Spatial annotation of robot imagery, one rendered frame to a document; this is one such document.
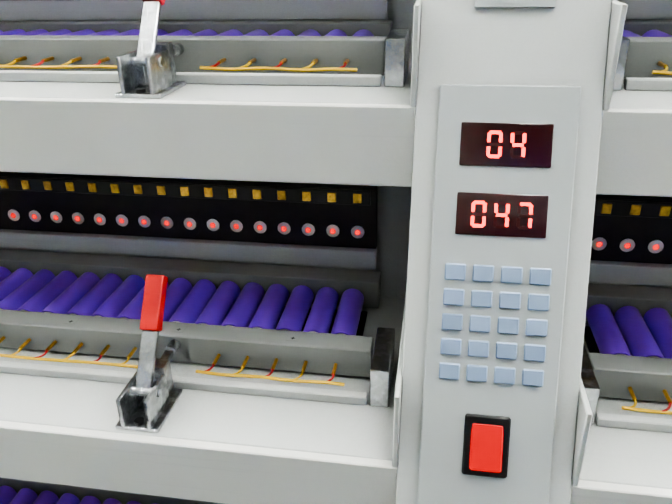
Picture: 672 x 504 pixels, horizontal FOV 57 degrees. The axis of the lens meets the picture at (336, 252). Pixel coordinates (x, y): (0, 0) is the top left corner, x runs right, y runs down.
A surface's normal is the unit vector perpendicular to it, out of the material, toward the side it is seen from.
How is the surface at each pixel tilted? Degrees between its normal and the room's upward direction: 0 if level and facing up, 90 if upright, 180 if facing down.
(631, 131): 110
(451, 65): 90
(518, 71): 90
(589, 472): 20
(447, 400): 90
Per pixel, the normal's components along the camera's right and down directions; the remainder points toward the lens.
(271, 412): -0.02, -0.90
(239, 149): -0.15, 0.44
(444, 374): -0.15, 0.10
